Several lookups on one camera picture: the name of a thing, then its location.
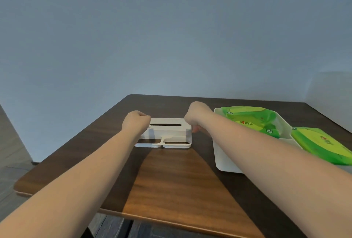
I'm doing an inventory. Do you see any person's right hand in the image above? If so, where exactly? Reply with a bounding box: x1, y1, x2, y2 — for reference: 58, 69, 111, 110
184, 101, 215, 137

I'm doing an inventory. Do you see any person's left hand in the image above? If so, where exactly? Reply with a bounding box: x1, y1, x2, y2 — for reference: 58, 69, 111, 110
122, 111, 151, 138

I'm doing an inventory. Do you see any white slotted organizer lid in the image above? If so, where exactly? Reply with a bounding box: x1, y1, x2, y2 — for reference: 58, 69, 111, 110
134, 118, 192, 149

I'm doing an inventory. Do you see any person's left forearm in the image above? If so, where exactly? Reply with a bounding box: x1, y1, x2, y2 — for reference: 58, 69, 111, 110
0, 130, 141, 238

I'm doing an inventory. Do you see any person's right forearm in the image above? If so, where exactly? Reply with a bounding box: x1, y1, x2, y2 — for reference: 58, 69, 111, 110
204, 114, 352, 238

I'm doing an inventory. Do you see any white plastic tray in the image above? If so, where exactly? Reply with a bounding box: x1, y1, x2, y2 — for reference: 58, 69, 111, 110
213, 107, 302, 174

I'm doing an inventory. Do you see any green tissue packet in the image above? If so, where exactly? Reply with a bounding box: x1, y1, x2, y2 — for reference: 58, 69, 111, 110
291, 127, 352, 166
221, 106, 280, 139

